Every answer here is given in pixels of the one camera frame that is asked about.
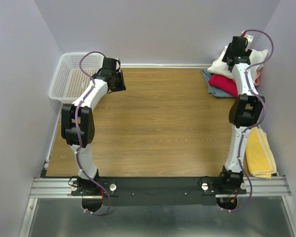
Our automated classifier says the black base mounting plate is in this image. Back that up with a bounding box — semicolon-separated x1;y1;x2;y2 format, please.
71;176;247;206

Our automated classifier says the folded pink t shirt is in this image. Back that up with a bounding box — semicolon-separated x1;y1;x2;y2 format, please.
254;71;260;86

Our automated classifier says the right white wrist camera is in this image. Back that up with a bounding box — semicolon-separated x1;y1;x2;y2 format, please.
241;31;254;51

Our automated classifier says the yellow folded towel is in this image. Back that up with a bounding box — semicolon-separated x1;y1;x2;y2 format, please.
245;127;277;179

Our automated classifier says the white floral t shirt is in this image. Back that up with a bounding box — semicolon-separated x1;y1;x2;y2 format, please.
207;46;268;81

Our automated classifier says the folded blue t shirt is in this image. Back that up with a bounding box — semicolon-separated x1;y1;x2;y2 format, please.
201;69;234;98

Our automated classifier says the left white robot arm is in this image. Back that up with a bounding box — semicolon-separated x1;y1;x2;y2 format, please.
61;55;126;195

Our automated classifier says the folded red t shirt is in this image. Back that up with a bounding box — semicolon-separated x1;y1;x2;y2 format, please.
209;74;238;97

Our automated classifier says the white plastic basket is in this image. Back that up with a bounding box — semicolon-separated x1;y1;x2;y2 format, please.
48;52;104;104

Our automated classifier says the aluminium rail frame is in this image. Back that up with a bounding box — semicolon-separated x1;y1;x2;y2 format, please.
20;176;296;237

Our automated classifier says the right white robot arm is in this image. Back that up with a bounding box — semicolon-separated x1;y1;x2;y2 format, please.
217;36;265;194

